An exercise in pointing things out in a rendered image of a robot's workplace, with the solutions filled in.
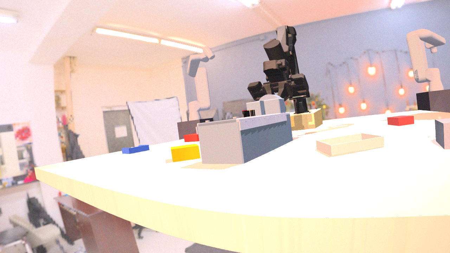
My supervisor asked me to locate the red rectangular block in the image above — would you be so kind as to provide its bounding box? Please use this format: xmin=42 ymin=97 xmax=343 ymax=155
xmin=387 ymin=116 xmax=414 ymax=126
xmin=184 ymin=133 xmax=199 ymax=142

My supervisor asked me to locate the blue rectangular block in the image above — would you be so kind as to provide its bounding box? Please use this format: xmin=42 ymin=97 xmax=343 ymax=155
xmin=122 ymin=145 xmax=149 ymax=154

